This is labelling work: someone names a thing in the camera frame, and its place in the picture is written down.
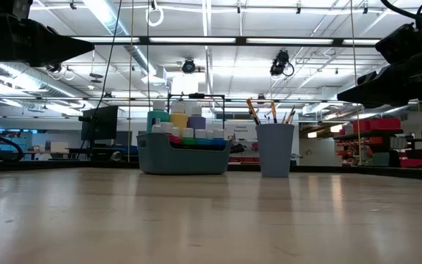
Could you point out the large teal paint bottle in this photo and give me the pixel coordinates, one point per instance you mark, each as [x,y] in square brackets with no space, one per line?
[158,117]

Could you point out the black computer monitor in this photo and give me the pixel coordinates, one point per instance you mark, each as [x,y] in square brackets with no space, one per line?
[103,122]

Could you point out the black frame beam with lights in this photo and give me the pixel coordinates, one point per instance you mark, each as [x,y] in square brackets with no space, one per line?
[241,40]

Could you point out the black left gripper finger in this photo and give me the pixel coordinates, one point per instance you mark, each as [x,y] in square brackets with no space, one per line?
[57,45]

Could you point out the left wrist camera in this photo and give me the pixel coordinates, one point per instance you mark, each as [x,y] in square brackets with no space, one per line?
[6,9]

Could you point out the grey-blue plastic caddy tray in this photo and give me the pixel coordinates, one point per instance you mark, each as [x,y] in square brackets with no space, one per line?
[181,159]

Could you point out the small light blue paint bottle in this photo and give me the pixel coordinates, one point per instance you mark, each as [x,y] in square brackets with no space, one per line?
[200,133]

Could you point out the large yellow paint bottle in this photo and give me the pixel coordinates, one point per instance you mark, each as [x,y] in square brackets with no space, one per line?
[178,119]

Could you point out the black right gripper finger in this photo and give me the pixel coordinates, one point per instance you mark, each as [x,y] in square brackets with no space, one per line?
[379,89]

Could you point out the white wall sign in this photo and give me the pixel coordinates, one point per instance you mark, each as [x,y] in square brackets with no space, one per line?
[241,130]

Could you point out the black ceiling spotlight pair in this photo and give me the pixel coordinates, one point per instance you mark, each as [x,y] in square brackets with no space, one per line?
[54,67]

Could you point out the large purple paint bottle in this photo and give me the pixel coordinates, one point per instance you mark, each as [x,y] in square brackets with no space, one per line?
[196,122]

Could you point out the round black overhead camera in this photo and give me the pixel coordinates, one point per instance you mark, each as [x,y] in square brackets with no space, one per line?
[188,66]

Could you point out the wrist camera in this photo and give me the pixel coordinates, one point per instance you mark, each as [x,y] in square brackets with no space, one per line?
[6,9]
[401,44]

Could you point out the grey-blue plastic cup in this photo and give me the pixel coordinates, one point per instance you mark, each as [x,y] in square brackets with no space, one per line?
[275,154]

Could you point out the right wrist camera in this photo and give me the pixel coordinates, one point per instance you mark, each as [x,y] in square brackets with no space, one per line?
[401,44]

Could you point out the black and red machine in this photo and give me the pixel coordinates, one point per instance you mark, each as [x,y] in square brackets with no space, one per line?
[238,148]

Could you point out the shelf rack with red bins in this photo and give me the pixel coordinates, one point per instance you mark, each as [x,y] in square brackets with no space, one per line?
[376,124]

